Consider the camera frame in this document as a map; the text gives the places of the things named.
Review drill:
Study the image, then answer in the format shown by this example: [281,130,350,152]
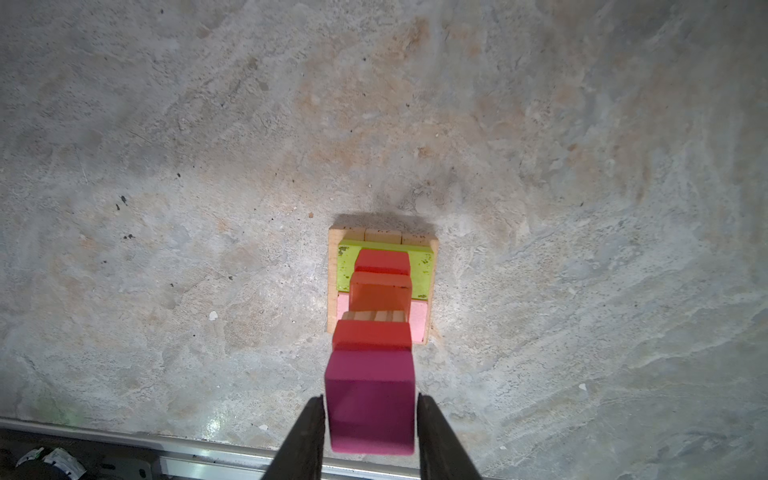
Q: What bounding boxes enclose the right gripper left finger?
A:
[262,395,326,480]

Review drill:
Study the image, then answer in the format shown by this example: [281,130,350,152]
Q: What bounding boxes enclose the magenta cube block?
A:
[325,350,416,456]

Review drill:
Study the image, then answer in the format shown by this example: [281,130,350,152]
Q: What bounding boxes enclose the natural wood block 31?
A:
[326,225,365,334]

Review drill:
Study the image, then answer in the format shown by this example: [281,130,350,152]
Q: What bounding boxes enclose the natural wood block 29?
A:
[364,228,402,244]

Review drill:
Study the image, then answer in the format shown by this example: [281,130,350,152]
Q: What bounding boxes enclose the orange rectangular block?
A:
[349,272,412,312]

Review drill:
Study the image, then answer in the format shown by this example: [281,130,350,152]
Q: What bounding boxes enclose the red arch block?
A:
[354,249,411,276]

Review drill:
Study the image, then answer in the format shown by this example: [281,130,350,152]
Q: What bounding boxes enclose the aluminium mounting rail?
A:
[0,416,499,480]

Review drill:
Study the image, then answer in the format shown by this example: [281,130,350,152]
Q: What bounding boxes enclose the small ridged natural block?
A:
[341,310,407,323]

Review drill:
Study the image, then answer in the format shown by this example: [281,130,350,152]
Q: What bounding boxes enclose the lime green rectangular block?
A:
[335,239,436,301]

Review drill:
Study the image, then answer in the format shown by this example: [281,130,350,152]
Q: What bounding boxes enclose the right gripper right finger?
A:
[416,393,482,480]

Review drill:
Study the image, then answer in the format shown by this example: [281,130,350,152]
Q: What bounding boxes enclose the red square block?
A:
[332,320,413,351]

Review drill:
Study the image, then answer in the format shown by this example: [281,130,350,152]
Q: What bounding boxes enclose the pink rectangular block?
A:
[336,292,429,345]

